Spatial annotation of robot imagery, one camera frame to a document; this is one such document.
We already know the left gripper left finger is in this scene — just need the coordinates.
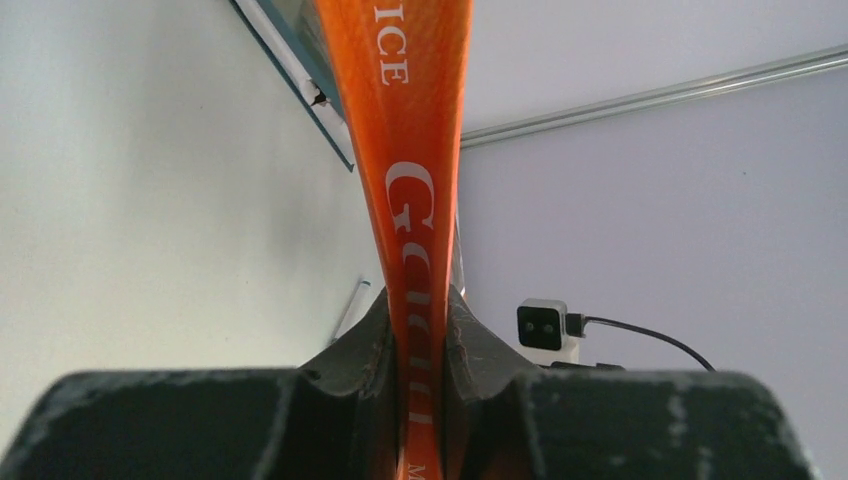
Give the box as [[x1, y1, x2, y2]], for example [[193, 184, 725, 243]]
[[1, 294, 398, 479]]

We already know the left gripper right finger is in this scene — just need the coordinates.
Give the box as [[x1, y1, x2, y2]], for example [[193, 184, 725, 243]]
[[443, 291, 819, 479]]

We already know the orange Good Morning book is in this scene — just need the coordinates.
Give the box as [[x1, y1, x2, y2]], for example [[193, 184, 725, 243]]
[[315, 0, 472, 479]]

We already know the teal hardcover book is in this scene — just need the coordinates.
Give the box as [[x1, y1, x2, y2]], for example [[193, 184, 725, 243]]
[[232, 0, 356, 172]]

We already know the white external camera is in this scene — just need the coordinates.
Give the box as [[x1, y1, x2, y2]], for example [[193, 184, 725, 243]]
[[516, 298, 586, 367]]

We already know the black camera cable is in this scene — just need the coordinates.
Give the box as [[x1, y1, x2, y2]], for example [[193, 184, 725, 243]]
[[582, 316, 718, 372]]

